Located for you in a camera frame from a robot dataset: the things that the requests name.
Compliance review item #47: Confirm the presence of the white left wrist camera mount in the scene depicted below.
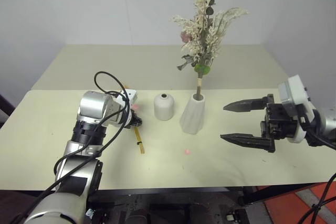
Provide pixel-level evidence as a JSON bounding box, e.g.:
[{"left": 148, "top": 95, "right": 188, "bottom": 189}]
[{"left": 113, "top": 89, "right": 139, "bottom": 130}]

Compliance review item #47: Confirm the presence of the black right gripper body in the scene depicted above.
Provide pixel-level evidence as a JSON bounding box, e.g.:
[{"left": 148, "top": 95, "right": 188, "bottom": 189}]
[{"left": 259, "top": 102, "right": 300, "bottom": 140}]

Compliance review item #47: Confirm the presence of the dark brown object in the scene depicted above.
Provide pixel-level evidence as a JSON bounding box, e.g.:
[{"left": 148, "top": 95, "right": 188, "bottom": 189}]
[{"left": 0, "top": 93, "right": 16, "bottom": 128}]

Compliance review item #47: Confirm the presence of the round white vase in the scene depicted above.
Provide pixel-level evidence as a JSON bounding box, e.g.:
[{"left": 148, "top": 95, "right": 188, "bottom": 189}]
[{"left": 153, "top": 93, "right": 175, "bottom": 122}]

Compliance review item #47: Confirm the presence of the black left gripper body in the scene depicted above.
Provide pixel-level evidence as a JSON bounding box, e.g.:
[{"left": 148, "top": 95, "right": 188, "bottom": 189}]
[{"left": 130, "top": 113, "right": 143, "bottom": 130}]

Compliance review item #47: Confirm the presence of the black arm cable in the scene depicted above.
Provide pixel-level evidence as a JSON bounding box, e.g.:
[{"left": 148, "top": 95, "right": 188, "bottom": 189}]
[
  {"left": 10, "top": 71, "right": 131, "bottom": 224},
  {"left": 298, "top": 103, "right": 336, "bottom": 152}
]

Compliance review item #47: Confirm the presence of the faceted tall white vase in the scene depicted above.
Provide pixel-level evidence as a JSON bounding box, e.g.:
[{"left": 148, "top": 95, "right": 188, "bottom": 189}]
[{"left": 179, "top": 93, "right": 206, "bottom": 135}]

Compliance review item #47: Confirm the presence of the black table frame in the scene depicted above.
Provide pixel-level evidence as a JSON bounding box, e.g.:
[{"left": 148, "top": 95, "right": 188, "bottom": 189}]
[{"left": 89, "top": 183, "right": 330, "bottom": 207}]

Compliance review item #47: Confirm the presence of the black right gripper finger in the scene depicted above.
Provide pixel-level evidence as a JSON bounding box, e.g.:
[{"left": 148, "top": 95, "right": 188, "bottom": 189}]
[
  {"left": 219, "top": 133, "right": 276, "bottom": 153},
  {"left": 223, "top": 93, "right": 275, "bottom": 113}
]

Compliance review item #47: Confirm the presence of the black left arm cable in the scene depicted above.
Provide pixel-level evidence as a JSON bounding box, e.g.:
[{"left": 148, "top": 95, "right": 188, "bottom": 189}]
[{"left": 10, "top": 71, "right": 131, "bottom": 224}]

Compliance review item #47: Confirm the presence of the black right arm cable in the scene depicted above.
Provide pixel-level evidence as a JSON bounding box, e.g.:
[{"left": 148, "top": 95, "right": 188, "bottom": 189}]
[{"left": 298, "top": 103, "right": 336, "bottom": 152}]

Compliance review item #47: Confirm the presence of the cream dried flower bouquet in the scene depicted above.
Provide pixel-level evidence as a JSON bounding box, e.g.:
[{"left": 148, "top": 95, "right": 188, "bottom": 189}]
[{"left": 171, "top": 0, "right": 249, "bottom": 102}]

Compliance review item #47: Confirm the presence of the black hanging cable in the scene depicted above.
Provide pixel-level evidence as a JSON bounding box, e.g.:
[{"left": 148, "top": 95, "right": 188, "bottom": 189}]
[{"left": 296, "top": 173, "right": 336, "bottom": 224}]

